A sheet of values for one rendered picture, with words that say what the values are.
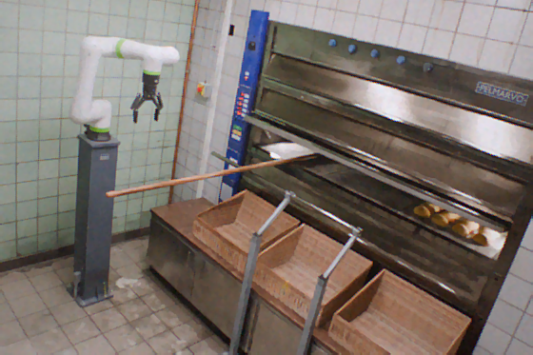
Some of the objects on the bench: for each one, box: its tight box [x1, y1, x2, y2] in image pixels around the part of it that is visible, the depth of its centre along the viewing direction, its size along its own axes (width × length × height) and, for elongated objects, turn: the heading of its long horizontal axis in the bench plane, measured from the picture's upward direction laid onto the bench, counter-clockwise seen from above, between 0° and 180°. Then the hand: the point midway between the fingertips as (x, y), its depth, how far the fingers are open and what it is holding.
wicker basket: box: [191, 189, 300, 274], centre depth 300 cm, size 49×56×28 cm
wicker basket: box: [252, 224, 373, 328], centre depth 263 cm, size 49×56×28 cm
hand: (146, 119), depth 235 cm, fingers open, 13 cm apart
